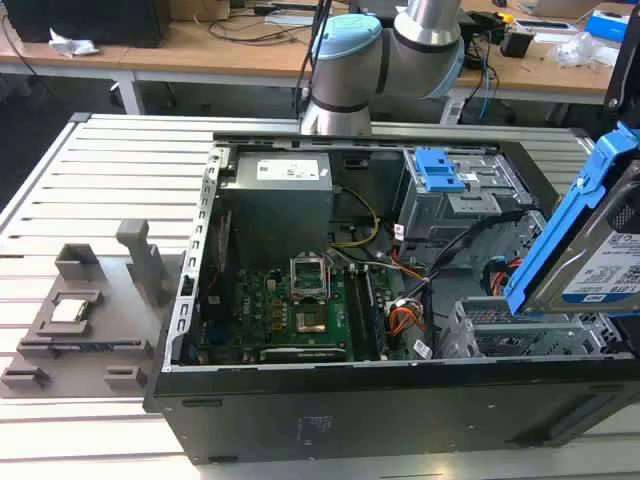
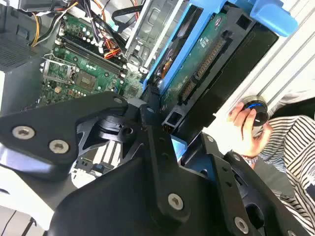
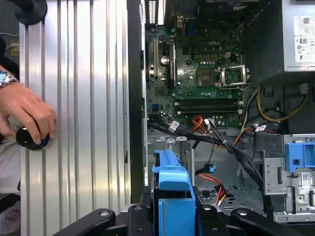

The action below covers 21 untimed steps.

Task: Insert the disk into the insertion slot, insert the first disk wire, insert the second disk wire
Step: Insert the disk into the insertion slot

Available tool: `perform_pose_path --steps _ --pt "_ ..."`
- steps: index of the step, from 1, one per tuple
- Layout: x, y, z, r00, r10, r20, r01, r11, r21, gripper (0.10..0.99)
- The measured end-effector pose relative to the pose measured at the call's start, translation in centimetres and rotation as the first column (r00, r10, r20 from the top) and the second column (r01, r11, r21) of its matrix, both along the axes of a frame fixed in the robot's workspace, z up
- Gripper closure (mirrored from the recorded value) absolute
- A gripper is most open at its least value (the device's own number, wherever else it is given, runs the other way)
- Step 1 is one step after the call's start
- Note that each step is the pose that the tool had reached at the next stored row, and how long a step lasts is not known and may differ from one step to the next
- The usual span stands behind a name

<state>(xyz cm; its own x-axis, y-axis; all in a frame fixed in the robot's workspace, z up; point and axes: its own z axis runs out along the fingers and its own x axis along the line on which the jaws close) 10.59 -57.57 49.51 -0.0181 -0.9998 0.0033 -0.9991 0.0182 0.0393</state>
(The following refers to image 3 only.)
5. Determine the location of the black rounded plastic part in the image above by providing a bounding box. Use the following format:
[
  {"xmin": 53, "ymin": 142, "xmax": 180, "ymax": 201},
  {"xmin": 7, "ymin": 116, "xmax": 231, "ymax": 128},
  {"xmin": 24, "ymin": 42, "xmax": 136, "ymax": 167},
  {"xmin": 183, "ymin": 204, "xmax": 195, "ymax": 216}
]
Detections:
[{"xmin": 14, "ymin": 0, "xmax": 48, "ymax": 25}]

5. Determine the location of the green motherboard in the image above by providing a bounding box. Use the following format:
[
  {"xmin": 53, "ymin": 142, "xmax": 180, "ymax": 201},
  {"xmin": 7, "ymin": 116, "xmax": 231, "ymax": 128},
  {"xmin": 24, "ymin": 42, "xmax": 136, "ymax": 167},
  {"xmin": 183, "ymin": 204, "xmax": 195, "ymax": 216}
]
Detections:
[{"xmin": 145, "ymin": 24, "xmax": 251, "ymax": 128}]

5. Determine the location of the black graphics card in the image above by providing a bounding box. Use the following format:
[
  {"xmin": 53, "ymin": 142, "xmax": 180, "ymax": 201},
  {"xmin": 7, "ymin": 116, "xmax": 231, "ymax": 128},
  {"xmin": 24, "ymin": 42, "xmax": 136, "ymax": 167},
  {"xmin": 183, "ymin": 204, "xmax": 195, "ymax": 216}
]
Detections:
[{"xmin": 168, "ymin": 40, "xmax": 178, "ymax": 87}]

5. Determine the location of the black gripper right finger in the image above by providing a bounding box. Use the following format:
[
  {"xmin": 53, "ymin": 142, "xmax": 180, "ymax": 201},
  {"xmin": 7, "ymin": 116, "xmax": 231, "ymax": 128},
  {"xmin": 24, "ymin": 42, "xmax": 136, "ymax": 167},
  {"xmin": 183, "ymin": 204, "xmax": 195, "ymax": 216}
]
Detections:
[{"xmin": 194, "ymin": 186, "xmax": 307, "ymax": 236}]

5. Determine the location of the round black tool blue ring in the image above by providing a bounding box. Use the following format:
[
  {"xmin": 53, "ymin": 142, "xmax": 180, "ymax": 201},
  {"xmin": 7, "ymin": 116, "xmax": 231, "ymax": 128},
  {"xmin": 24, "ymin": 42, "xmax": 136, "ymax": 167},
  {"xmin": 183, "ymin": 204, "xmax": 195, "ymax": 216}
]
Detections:
[{"xmin": 15, "ymin": 122, "xmax": 54, "ymax": 150}]

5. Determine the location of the person's left hand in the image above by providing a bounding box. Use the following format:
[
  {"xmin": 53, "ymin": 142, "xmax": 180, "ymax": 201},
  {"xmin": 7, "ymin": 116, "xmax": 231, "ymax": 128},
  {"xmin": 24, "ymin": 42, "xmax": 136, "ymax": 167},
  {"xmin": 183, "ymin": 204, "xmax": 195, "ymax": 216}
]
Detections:
[{"xmin": 0, "ymin": 82, "xmax": 59, "ymax": 145}]

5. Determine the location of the CPU socket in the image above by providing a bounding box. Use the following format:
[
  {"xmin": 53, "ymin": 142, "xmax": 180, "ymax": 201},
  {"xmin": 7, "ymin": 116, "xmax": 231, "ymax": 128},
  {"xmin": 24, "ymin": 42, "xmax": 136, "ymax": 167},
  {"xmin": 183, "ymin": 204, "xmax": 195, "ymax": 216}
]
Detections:
[{"xmin": 197, "ymin": 67, "xmax": 219, "ymax": 87}]

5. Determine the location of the thick black wire bundle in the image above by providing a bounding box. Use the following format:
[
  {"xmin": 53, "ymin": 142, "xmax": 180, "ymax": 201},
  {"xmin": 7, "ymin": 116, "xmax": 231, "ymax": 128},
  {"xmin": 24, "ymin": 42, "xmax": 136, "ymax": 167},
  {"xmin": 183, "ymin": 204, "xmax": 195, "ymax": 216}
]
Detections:
[{"xmin": 147, "ymin": 119, "xmax": 275, "ymax": 218}]

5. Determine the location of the grey metal drive cage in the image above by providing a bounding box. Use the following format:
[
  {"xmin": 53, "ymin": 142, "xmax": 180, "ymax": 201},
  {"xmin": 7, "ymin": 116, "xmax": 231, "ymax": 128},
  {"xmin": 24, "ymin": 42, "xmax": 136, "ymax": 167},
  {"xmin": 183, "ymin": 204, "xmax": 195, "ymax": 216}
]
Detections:
[{"xmin": 262, "ymin": 134, "xmax": 315, "ymax": 223}]

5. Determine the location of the black disk wire blue connector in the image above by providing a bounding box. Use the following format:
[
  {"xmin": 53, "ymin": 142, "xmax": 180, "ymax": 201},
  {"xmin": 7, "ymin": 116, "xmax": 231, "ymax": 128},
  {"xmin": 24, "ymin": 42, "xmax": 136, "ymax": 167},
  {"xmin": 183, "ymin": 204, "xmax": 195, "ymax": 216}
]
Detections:
[{"xmin": 194, "ymin": 145, "xmax": 219, "ymax": 177}]

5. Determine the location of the silver wristwatch blue dial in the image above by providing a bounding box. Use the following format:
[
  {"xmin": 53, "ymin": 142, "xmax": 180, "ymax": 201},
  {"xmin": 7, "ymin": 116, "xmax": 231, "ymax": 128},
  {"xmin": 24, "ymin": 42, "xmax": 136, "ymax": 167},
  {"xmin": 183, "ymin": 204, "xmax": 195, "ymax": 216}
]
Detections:
[{"xmin": 0, "ymin": 69, "xmax": 20, "ymax": 89}]

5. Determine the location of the black PC case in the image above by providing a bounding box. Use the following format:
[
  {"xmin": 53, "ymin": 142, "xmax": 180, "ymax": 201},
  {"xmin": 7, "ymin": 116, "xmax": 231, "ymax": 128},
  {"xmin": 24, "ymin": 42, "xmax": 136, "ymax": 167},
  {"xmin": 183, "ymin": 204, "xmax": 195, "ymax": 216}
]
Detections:
[{"xmin": 126, "ymin": 0, "xmax": 315, "ymax": 236}]

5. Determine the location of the metal socket cover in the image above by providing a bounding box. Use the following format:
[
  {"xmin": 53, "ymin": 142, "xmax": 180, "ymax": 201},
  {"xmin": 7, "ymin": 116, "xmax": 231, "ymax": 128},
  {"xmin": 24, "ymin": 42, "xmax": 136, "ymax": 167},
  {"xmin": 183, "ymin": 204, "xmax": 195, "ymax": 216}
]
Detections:
[{"xmin": 218, "ymin": 64, "xmax": 250, "ymax": 89}]

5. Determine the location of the orange red wire bundle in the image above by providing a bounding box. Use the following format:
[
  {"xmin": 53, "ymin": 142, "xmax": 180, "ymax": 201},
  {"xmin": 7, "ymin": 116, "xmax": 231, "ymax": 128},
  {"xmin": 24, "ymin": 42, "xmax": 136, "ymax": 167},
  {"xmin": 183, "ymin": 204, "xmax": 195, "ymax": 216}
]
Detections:
[{"xmin": 191, "ymin": 116, "xmax": 253, "ymax": 149}]

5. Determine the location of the black RAM slot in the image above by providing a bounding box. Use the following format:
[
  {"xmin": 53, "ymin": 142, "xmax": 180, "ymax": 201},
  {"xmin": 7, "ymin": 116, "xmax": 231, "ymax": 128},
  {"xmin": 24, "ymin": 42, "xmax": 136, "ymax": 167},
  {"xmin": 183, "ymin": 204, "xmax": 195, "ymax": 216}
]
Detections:
[
  {"xmin": 175, "ymin": 98, "xmax": 243, "ymax": 103},
  {"xmin": 175, "ymin": 110, "xmax": 243, "ymax": 115},
  {"xmin": 175, "ymin": 102, "xmax": 243, "ymax": 107},
  {"xmin": 175, "ymin": 106, "xmax": 243, "ymax": 111}
]

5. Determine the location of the blue plastic drive latch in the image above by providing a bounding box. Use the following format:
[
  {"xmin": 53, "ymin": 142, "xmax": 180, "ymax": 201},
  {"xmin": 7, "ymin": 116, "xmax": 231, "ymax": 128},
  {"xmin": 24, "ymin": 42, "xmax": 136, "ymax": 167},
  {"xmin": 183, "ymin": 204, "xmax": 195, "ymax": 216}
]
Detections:
[{"xmin": 284, "ymin": 141, "xmax": 315, "ymax": 172}]

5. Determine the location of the grey power supply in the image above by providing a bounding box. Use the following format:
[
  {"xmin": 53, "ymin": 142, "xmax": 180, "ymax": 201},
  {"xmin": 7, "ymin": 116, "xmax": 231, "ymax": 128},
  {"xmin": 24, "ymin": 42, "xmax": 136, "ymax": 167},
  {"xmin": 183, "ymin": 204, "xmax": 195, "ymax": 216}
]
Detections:
[{"xmin": 240, "ymin": 0, "xmax": 315, "ymax": 86}]

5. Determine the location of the grey white wire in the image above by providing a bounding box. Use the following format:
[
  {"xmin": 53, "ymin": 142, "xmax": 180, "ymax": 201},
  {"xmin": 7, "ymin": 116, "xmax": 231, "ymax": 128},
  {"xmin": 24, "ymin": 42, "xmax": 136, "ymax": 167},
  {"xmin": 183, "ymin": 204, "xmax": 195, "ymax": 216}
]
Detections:
[{"xmin": 242, "ymin": 87, "xmax": 262, "ymax": 131}]

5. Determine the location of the white expansion slot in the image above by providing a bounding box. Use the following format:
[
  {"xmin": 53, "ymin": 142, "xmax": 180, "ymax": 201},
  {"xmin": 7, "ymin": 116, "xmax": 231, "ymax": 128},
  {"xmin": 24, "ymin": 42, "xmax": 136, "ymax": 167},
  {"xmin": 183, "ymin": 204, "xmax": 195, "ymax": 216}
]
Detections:
[{"xmin": 153, "ymin": 37, "xmax": 158, "ymax": 76}]

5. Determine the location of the metal locking lever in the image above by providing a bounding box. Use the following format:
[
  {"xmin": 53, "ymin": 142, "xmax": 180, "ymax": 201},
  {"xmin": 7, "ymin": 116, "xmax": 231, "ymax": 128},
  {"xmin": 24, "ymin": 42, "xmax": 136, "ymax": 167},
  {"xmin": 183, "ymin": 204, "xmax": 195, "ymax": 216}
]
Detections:
[{"xmin": 218, "ymin": 83, "xmax": 251, "ymax": 91}]

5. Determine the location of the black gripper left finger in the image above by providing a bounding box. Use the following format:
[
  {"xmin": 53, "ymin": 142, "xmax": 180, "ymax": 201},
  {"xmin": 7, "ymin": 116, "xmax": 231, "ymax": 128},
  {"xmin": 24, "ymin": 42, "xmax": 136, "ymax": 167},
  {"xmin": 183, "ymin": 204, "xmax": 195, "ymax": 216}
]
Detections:
[{"xmin": 53, "ymin": 204, "xmax": 158, "ymax": 236}]

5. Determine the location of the hard disk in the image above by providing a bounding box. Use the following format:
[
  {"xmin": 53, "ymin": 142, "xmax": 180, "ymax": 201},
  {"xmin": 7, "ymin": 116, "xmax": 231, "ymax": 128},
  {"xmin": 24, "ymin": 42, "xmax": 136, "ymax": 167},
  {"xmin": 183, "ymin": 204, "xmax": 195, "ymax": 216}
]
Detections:
[{"xmin": 151, "ymin": 148, "xmax": 204, "ymax": 236}]

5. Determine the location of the metal disk bay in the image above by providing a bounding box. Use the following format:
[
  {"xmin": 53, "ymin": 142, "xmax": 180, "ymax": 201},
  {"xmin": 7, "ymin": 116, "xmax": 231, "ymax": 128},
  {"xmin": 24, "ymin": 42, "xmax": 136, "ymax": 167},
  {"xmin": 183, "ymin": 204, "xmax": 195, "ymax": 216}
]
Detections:
[{"xmin": 147, "ymin": 134, "xmax": 196, "ymax": 187}]

